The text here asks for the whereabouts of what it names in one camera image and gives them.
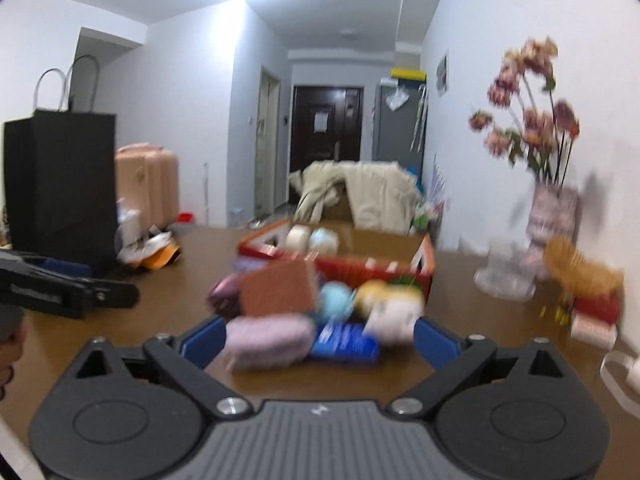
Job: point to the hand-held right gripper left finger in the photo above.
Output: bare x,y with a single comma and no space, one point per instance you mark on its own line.
200,341

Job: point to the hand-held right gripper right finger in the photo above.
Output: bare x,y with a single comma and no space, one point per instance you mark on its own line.
436,340

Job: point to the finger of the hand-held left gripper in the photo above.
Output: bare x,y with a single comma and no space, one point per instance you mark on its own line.
60,266
75,296

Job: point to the white plush toy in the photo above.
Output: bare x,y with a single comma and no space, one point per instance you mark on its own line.
392,321

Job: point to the maroon pouch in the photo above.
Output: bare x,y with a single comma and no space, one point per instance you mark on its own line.
225,296

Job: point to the pinkish purple fuzzy cloth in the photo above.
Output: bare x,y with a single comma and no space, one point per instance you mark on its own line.
270,340

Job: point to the yellow plush toy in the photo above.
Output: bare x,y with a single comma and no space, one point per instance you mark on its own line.
372,292

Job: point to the dark blue printed packet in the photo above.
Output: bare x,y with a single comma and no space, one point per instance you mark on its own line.
345,342

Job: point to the orange-brown sponge block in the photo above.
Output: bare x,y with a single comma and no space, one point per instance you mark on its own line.
277,287

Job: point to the light blue fuzzy cloth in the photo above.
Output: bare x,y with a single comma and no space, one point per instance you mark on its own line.
336,301

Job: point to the orange cardboard box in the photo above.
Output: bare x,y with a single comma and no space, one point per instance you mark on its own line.
350,255

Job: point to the white soft roll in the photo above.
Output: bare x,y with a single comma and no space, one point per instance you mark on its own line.
300,237

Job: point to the pale teal soft roll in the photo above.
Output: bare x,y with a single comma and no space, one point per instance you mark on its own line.
324,241

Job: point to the person's left hand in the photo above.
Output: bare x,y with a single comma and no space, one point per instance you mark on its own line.
9,355

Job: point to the black paper bag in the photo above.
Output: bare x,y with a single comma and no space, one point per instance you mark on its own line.
60,185

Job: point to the orange snack packet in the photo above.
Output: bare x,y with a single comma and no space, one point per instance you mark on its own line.
162,256

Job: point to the clear glass dish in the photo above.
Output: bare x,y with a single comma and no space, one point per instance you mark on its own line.
505,270

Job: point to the pink suitcase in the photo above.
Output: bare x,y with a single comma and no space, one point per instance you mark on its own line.
147,185

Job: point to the purple decorative flowers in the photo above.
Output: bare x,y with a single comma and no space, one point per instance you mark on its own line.
436,192

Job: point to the white thread roll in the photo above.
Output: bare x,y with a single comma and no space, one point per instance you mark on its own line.
594,332

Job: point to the red box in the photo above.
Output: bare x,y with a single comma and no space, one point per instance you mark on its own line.
597,307

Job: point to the beige coat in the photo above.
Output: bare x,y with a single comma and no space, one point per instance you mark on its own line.
360,192

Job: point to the pink patterned vase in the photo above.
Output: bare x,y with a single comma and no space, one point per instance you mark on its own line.
552,217

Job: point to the interior door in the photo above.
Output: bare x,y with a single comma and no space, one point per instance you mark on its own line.
266,145

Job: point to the grey refrigerator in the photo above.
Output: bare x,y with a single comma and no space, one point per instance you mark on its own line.
397,125

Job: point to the white hanging umbrella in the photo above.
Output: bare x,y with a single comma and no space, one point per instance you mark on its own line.
419,117

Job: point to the dark brown entrance door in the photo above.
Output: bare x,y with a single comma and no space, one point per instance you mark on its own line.
326,122

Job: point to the clear plastic bag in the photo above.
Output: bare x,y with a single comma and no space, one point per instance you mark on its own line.
397,99

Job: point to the pink artificial flowers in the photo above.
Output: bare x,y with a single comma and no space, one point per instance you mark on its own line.
532,115

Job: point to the yellow box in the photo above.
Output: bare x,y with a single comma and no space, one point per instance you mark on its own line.
407,73

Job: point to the wall picture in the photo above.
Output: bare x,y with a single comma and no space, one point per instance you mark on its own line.
442,74

